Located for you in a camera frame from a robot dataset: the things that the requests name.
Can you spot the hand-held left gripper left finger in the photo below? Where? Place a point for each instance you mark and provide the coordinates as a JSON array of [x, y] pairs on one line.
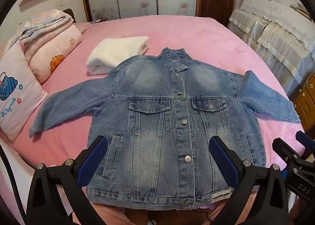
[[94, 161]]

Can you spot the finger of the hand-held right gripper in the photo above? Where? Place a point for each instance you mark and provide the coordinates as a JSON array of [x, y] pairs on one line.
[[286, 151], [306, 138]]

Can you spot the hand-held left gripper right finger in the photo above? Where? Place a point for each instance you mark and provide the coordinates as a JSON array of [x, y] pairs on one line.
[[222, 158]]

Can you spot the blue denim jacket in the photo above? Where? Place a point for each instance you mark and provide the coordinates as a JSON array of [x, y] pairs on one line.
[[152, 116]]

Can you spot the wooden drawer cabinet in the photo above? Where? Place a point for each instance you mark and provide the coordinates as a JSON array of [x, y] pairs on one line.
[[305, 106]]

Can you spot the pink printed pillow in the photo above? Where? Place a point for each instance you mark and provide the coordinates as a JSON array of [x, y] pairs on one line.
[[17, 92]]

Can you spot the white folded towel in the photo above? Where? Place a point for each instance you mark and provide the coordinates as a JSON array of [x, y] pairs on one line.
[[115, 52]]

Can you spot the pink bed sheet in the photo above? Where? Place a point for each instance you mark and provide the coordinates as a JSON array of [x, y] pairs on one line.
[[209, 42]]

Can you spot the pink striped pillow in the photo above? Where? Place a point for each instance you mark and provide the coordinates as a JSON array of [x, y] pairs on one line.
[[85, 27]]

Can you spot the floral folded blanket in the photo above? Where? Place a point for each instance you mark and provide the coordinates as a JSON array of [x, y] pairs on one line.
[[41, 21]]

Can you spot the dark wooden headboard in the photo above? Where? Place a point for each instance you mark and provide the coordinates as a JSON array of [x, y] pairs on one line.
[[70, 13]]

